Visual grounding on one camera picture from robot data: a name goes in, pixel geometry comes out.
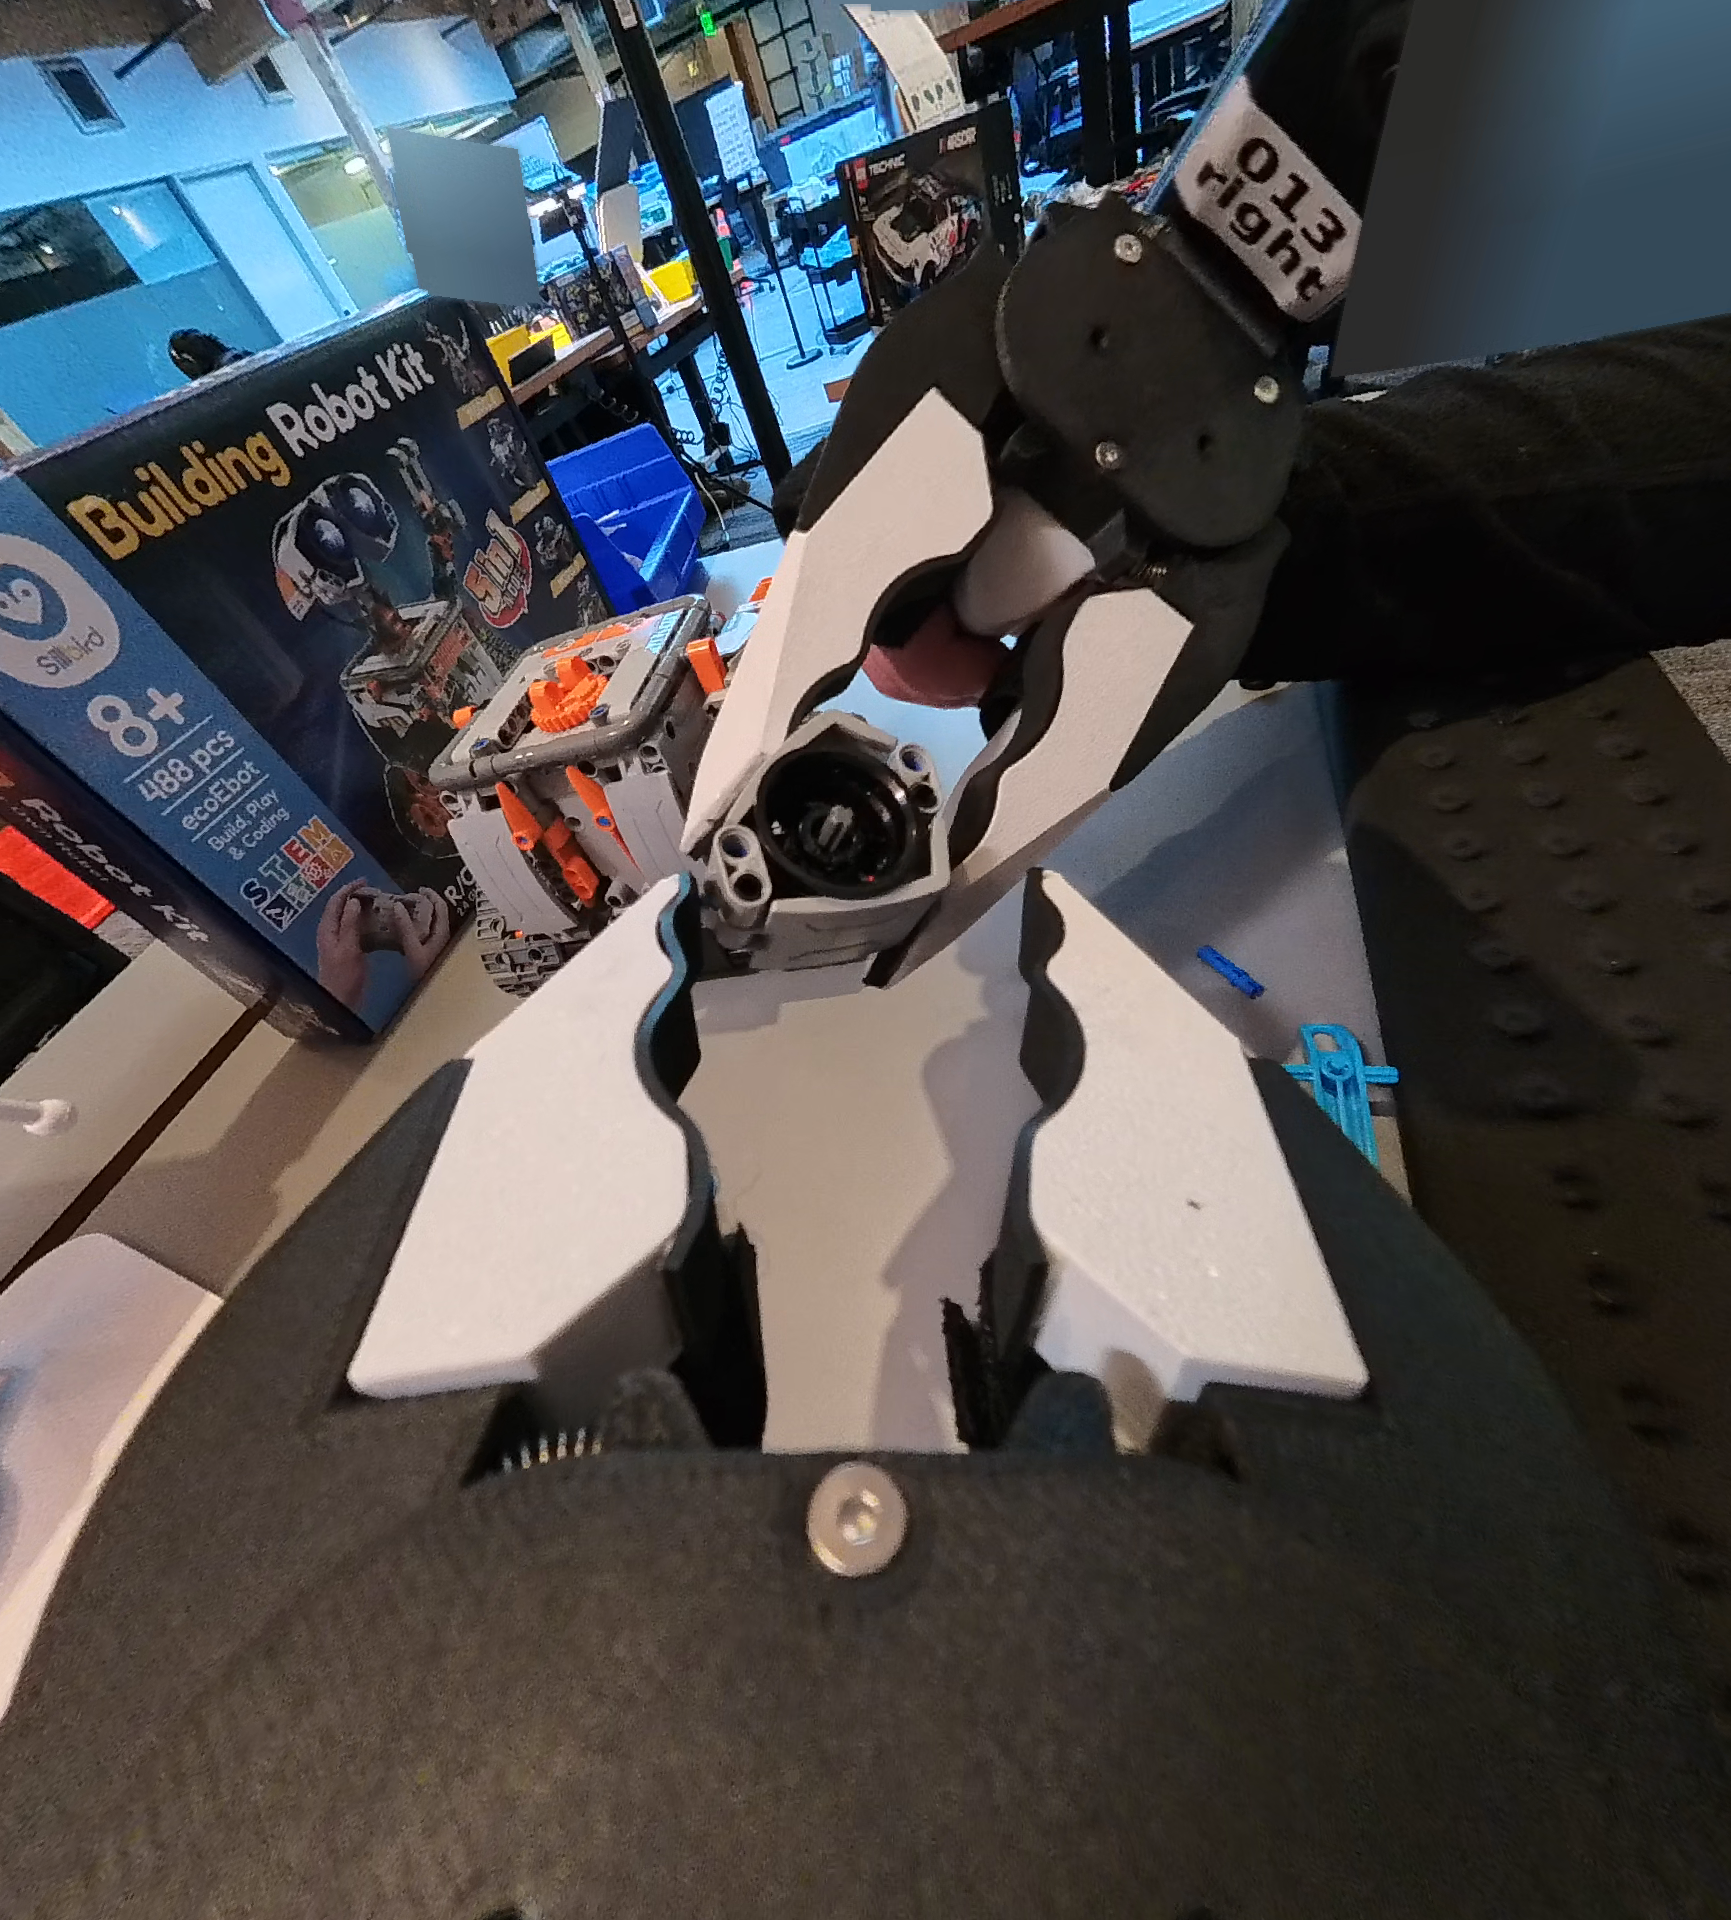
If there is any blue storage bin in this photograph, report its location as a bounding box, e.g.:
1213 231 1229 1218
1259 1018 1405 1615
541 420 718 620

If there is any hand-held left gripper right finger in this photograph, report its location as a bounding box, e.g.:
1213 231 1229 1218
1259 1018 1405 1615
941 871 1374 1410

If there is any black dimpled foam mat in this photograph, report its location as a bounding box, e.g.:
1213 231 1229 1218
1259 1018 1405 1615
1339 657 1731 1920

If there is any large grey tracked brick vehicle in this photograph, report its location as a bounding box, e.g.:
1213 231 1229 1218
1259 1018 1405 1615
426 586 783 998

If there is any person's right hand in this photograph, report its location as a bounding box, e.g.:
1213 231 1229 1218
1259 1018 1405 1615
872 571 1023 710

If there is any light blue paddle piece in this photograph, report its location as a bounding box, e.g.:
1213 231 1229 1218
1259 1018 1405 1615
1280 1019 1405 1207

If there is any dark metal pole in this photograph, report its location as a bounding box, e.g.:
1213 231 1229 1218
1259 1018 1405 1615
561 0 799 503

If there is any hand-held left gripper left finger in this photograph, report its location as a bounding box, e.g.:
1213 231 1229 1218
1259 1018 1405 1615
347 871 777 1410

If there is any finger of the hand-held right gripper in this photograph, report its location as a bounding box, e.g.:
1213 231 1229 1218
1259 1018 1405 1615
682 391 1006 903
872 576 1294 985

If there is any dark cardboard box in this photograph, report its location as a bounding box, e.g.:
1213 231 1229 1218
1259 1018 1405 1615
837 106 1029 325

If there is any blue cardboard box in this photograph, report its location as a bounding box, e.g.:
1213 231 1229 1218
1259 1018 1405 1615
0 294 623 1046

